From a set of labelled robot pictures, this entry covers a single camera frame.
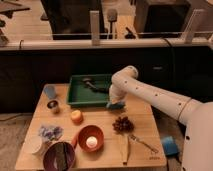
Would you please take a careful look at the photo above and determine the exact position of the small metal cup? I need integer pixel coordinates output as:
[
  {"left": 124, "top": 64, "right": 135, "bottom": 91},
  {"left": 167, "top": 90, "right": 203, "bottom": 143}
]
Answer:
[{"left": 47, "top": 100, "right": 60, "bottom": 114}]

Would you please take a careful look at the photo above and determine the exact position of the green plastic tray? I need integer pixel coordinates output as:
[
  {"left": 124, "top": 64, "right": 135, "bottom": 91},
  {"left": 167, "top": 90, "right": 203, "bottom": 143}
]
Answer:
[{"left": 67, "top": 74, "right": 111, "bottom": 108}]

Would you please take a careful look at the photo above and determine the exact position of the orange apple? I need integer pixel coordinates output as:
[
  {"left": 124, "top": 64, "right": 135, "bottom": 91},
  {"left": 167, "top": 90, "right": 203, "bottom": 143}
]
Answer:
[{"left": 70, "top": 110, "right": 83, "bottom": 124}]

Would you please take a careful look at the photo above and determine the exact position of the dark sponge in purple bowl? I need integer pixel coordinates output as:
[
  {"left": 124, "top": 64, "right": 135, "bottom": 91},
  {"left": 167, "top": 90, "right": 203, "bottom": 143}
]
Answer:
[{"left": 55, "top": 143, "right": 68, "bottom": 171}]

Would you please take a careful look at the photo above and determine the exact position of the silver fork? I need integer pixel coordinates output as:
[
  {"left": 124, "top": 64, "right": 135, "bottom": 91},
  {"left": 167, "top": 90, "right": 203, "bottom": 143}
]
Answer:
[{"left": 128, "top": 134, "right": 159, "bottom": 154}]

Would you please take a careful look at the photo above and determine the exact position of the purple bowl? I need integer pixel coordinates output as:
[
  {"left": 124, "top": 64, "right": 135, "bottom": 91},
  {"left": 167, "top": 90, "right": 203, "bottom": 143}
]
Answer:
[{"left": 43, "top": 142, "right": 75, "bottom": 171}]

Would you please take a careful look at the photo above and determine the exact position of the wooden table board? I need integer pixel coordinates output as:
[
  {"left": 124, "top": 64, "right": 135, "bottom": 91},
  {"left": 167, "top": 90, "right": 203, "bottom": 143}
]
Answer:
[{"left": 14, "top": 82, "right": 168, "bottom": 171}]

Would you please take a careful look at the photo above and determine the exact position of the white cup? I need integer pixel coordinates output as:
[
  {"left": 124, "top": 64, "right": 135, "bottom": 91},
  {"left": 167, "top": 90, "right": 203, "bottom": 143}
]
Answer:
[{"left": 25, "top": 136, "right": 45, "bottom": 155}]

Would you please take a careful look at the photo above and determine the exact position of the bunch of dark grapes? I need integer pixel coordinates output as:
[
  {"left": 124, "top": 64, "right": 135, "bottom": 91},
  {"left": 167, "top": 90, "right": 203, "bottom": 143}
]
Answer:
[{"left": 112, "top": 116, "right": 134, "bottom": 133}]

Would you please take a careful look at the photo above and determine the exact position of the crumpled blue white cloth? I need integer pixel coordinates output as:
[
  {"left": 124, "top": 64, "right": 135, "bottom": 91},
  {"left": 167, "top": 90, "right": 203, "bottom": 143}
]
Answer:
[{"left": 38, "top": 125, "right": 63, "bottom": 141}]

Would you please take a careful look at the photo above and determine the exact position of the blue sponge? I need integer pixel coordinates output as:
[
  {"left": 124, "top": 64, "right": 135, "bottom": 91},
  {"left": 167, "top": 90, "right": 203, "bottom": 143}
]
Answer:
[{"left": 106, "top": 102, "right": 125, "bottom": 110}]

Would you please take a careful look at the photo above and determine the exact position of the metal rail barrier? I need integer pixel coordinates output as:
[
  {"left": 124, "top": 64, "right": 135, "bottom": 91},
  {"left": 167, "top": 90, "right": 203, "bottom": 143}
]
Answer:
[{"left": 0, "top": 9, "right": 213, "bottom": 52}]

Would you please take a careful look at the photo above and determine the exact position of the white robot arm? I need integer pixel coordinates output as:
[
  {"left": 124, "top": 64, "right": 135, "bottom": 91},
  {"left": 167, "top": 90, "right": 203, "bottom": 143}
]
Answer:
[{"left": 109, "top": 66, "right": 213, "bottom": 171}]

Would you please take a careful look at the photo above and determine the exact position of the white egg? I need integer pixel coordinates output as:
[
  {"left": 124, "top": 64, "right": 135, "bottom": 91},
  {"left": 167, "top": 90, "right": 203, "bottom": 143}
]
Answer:
[{"left": 86, "top": 136, "right": 97, "bottom": 148}]

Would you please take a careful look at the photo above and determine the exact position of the wooden spatula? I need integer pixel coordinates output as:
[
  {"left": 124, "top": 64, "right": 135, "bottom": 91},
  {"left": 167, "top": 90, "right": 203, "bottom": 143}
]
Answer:
[{"left": 118, "top": 134, "right": 129, "bottom": 165}]

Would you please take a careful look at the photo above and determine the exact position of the orange bowl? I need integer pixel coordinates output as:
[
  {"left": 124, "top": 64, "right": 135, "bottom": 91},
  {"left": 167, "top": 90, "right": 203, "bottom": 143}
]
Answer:
[{"left": 71, "top": 125, "right": 104, "bottom": 153}]

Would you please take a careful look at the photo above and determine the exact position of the light blue plastic cup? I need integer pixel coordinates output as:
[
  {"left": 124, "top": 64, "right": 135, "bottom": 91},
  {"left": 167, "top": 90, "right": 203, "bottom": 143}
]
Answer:
[{"left": 44, "top": 85, "right": 56, "bottom": 99}]

